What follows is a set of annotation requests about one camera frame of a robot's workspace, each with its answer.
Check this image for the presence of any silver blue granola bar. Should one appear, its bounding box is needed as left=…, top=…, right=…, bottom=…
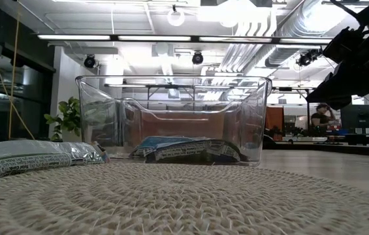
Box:
left=0, top=139, right=110, bottom=185

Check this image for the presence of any person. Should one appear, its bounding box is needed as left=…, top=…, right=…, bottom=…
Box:
left=310, top=102, right=338, bottom=129

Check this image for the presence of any black monitor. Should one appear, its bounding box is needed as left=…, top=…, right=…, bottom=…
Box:
left=340, top=104, right=369, bottom=131

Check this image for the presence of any orange partition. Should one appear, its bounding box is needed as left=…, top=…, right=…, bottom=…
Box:
left=270, top=106, right=285, bottom=131

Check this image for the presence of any clear plastic bin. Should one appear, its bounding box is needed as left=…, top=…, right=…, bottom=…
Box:
left=120, top=97, right=242, bottom=158
left=75, top=74, right=272, bottom=167

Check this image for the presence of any green potted plant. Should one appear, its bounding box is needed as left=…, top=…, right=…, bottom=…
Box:
left=43, top=96, right=115, bottom=142

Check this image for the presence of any black round mounted camera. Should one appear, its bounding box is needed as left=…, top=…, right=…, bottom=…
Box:
left=191, top=51, right=204, bottom=65
left=297, top=48, right=322, bottom=68
left=83, top=54, right=97, bottom=69

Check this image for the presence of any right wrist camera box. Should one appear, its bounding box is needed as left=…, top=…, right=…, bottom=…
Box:
left=323, top=25, right=367, bottom=65

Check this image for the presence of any white ring lamp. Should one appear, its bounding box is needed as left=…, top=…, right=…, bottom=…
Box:
left=167, top=8, right=185, bottom=27

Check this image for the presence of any round woven rope mat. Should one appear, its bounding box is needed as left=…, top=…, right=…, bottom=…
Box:
left=0, top=162, right=369, bottom=235

